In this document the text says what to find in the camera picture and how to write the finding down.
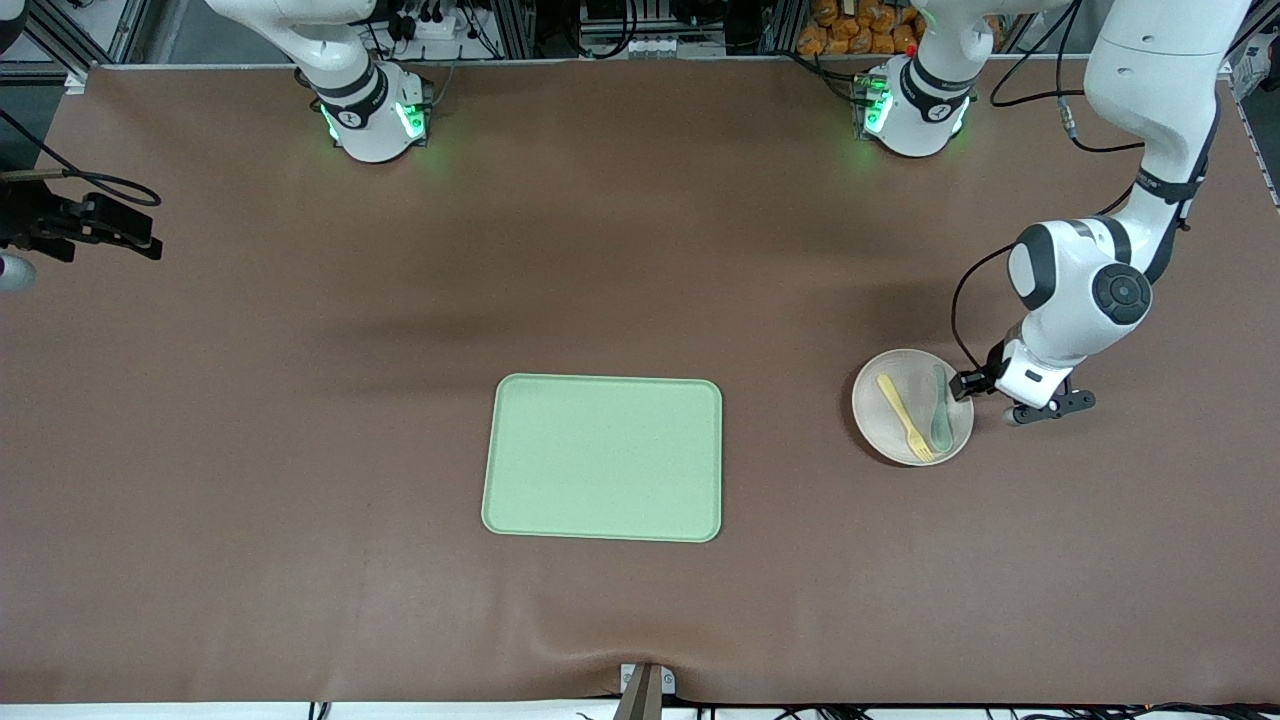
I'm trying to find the mint green rectangular tray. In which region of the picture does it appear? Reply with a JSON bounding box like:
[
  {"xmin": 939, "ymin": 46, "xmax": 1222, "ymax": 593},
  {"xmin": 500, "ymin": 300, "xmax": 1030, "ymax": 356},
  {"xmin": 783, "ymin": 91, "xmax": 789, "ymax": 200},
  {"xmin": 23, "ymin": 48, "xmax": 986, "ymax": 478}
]
[{"xmin": 481, "ymin": 373, "xmax": 723, "ymax": 544}]

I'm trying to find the yellow plastic fork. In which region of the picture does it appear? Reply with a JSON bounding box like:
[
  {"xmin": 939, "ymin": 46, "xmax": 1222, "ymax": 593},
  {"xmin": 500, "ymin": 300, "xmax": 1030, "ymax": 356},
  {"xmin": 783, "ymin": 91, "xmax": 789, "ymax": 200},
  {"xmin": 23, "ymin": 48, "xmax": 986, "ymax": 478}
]
[{"xmin": 877, "ymin": 374, "xmax": 938, "ymax": 463}]

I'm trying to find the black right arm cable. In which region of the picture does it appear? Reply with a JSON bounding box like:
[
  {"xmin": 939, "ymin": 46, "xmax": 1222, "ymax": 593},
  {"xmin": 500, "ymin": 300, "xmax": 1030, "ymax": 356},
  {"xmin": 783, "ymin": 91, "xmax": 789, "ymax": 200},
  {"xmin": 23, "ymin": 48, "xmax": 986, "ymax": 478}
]
[{"xmin": 0, "ymin": 105, "xmax": 163, "ymax": 209}]

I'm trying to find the round beige plate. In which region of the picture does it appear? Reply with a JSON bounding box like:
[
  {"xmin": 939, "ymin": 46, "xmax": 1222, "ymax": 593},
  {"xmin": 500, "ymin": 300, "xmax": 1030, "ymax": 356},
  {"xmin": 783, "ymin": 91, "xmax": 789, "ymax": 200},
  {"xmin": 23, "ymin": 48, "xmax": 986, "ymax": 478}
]
[{"xmin": 852, "ymin": 348, "xmax": 976, "ymax": 467}]

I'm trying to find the aluminium frame post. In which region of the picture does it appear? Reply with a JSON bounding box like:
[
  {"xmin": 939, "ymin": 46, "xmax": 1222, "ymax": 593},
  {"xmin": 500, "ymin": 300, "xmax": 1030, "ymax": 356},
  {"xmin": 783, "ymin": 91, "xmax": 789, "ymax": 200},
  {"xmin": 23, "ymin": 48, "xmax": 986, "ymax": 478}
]
[{"xmin": 488, "ymin": 0, "xmax": 537, "ymax": 59}]

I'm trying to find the white power strip with plugs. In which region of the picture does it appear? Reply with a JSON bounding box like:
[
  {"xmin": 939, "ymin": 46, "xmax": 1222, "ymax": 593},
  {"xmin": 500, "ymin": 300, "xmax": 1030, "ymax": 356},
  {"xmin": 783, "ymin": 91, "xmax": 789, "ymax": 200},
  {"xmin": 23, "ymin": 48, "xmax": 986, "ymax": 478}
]
[{"xmin": 385, "ymin": 5, "xmax": 483, "ymax": 42}]

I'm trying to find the metal table edge bracket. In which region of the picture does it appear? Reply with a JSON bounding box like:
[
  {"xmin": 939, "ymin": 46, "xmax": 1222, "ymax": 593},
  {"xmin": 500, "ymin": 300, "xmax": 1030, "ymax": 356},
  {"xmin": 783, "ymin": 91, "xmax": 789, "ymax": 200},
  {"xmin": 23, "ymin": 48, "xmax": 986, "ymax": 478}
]
[{"xmin": 618, "ymin": 662, "xmax": 677, "ymax": 720}]

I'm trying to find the brown table mat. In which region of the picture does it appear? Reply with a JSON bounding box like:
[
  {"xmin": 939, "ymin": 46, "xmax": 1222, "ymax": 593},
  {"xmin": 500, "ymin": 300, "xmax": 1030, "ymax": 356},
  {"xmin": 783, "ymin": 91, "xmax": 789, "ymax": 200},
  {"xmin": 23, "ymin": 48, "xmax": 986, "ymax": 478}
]
[{"xmin": 0, "ymin": 58, "xmax": 1280, "ymax": 707}]

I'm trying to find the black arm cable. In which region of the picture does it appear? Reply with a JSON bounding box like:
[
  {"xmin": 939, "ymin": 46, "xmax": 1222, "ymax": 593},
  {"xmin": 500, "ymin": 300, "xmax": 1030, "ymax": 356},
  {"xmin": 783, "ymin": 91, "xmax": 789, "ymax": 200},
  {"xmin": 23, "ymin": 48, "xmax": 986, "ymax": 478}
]
[
  {"xmin": 0, "ymin": 105, "xmax": 163, "ymax": 209},
  {"xmin": 949, "ymin": 0, "xmax": 1241, "ymax": 373}
]

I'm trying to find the bag of orange items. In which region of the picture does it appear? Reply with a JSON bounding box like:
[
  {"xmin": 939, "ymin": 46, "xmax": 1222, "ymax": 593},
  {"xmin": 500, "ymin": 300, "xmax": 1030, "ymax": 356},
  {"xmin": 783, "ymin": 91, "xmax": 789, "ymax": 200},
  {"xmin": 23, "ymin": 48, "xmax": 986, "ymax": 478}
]
[{"xmin": 797, "ymin": 0, "xmax": 1006, "ymax": 57}]

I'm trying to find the white socket bar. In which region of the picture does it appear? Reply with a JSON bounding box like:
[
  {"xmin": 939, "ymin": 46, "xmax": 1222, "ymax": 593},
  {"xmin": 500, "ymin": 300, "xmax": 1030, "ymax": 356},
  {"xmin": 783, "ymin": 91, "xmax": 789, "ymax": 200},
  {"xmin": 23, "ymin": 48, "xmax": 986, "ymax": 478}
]
[{"xmin": 580, "ymin": 35, "xmax": 731, "ymax": 60}]

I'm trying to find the teal green plastic spoon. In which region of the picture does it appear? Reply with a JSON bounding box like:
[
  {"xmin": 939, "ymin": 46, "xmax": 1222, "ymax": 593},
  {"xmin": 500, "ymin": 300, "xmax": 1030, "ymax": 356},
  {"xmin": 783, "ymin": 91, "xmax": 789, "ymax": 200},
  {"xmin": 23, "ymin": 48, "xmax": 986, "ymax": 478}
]
[{"xmin": 930, "ymin": 364, "xmax": 955, "ymax": 453}]

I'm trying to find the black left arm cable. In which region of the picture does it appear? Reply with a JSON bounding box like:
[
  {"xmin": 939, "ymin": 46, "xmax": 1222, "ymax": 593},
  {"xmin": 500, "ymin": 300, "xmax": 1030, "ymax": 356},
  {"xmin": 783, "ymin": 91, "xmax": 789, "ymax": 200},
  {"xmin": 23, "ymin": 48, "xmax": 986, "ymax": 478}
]
[{"xmin": 949, "ymin": 0, "xmax": 1241, "ymax": 373}]

